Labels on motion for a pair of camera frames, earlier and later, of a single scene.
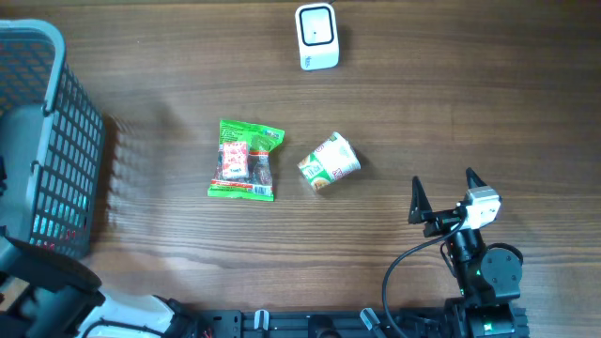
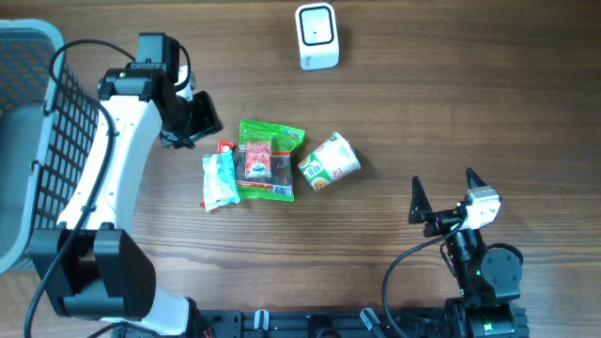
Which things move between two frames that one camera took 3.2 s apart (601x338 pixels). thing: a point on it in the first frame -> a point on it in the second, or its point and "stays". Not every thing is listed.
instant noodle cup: [332, 160] stays
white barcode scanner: [317, 37] stays
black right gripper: [422, 211] stays
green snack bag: [243, 169] -> [283, 140]
